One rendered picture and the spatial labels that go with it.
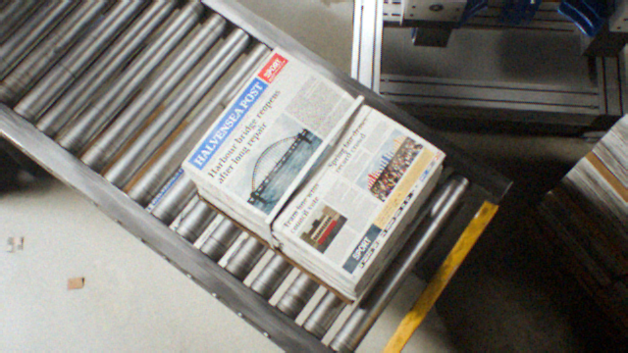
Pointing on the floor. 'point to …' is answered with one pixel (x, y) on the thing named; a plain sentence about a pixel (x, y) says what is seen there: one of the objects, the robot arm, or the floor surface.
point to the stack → (581, 241)
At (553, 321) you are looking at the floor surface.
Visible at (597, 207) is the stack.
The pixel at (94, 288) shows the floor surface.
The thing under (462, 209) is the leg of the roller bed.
